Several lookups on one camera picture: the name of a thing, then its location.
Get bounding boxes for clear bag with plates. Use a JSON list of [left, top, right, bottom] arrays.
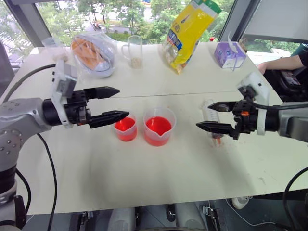
[[71, 31, 118, 79]]

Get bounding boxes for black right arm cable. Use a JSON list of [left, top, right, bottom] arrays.
[[245, 90, 308, 231]]

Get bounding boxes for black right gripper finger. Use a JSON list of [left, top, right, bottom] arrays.
[[207, 101, 239, 112], [195, 121, 237, 140]]

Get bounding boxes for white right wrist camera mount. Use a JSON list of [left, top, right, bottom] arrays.
[[236, 71, 270, 136]]

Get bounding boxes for yellow snack bag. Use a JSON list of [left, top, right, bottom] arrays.
[[161, 0, 222, 76]]

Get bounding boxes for small beaker red liquid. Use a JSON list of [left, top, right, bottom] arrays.
[[113, 114, 138, 142]]

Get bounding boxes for dark bag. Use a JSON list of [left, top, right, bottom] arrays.
[[263, 66, 308, 103]]

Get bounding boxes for large beaker red liquid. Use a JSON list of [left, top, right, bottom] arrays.
[[143, 106, 177, 147]]

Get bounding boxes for small clear plastic container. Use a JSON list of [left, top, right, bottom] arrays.
[[42, 37, 68, 62]]

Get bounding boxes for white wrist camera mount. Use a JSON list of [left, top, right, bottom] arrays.
[[50, 58, 78, 128], [236, 71, 270, 136]]

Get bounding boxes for white power adapter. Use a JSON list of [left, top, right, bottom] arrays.
[[231, 195, 253, 210]]

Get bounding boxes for clear plastic syringe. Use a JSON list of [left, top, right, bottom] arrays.
[[201, 98, 225, 146]]

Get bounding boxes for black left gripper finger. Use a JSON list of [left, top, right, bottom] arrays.
[[83, 86, 120, 100], [88, 110, 130, 129]]

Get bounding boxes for purple white carton box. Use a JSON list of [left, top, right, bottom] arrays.
[[214, 31, 247, 72]]

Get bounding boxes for robot silver legs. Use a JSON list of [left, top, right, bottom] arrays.
[[113, 202, 207, 231]]

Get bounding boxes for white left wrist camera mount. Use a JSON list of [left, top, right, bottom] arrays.
[[50, 58, 78, 128]]

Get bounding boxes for clear glass mug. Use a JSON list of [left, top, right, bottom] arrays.
[[121, 35, 143, 70]]

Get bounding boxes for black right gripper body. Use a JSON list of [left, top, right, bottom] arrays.
[[231, 99, 258, 141]]

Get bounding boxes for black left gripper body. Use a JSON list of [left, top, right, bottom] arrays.
[[64, 89, 92, 126]]

